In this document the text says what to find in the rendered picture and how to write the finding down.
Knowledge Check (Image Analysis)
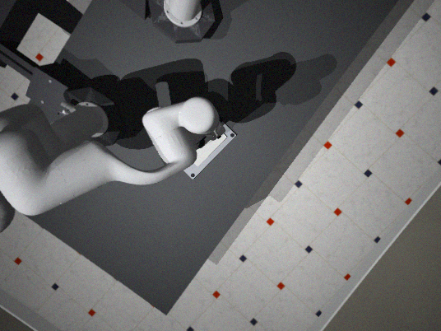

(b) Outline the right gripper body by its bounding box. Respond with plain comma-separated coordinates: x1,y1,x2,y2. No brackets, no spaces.
205,122,225,141

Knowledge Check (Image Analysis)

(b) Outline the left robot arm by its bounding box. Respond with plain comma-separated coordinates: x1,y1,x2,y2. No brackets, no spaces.
164,0,202,27

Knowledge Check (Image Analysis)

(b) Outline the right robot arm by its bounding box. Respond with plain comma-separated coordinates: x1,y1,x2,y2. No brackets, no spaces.
0,96,220,233

